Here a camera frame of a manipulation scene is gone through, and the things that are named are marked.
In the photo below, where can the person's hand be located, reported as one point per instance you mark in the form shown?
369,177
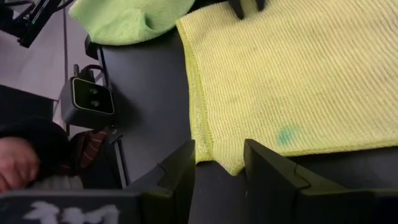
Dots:
15,161

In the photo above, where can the person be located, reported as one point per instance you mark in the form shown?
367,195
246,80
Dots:
53,140

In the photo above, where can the yellow-green microfiber towel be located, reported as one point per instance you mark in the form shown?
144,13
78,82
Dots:
280,77

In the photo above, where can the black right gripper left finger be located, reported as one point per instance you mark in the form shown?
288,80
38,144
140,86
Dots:
140,205

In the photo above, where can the black metal support strut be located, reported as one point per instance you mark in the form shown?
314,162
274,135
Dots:
28,21

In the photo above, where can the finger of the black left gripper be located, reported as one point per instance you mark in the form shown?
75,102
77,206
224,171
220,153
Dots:
237,7
260,4

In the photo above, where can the green microfiber towel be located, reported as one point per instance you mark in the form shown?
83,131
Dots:
124,18

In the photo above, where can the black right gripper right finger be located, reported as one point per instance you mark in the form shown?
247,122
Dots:
295,199

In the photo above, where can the black table-level camera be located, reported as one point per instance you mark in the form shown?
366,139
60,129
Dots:
90,99

